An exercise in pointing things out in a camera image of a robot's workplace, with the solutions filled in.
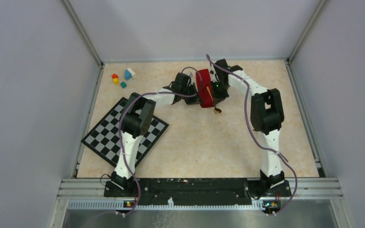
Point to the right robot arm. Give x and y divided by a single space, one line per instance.
264 115

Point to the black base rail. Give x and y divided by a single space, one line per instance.
197 191

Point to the blue white block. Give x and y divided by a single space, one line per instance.
129 73

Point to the aluminium frame right post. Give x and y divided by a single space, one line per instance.
307 30

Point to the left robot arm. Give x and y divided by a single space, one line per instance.
136 119

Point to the aluminium frame post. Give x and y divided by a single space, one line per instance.
82 32
307 30

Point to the white toothed cable tray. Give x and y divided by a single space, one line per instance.
126 205

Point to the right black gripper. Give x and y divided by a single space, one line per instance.
218 98

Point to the yellow small cube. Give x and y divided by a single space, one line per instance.
116 81

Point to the teal small cube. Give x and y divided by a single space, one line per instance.
123 84

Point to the aluminium frame left post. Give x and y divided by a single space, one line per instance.
82 32

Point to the red cloth napkin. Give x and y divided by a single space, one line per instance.
204 88

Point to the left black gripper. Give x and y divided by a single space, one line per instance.
194 99

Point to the black white checkerboard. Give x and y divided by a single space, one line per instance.
104 138

